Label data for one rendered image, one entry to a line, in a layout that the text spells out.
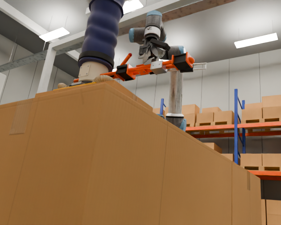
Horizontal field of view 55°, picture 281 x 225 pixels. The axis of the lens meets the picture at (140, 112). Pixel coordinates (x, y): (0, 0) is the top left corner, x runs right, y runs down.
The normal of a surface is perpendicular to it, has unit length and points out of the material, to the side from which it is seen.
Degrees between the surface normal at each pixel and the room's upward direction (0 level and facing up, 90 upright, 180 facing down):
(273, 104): 90
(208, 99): 90
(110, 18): 76
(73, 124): 90
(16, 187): 90
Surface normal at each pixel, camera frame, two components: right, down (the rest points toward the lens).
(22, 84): 0.83, -0.08
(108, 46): 0.68, -0.40
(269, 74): -0.54, -0.33
